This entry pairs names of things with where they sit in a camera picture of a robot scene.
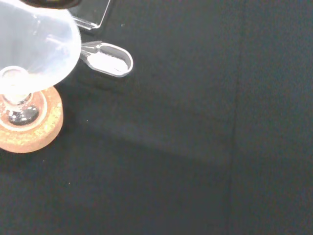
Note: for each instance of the clear acrylic funnel stand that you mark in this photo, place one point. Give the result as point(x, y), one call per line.
point(86, 23)

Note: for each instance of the black bench cloth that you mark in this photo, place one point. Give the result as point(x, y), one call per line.
point(171, 147)

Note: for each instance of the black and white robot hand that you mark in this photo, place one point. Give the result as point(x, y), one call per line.
point(49, 3)

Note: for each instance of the round-bottom glass flask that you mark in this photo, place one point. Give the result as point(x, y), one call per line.
point(22, 115)

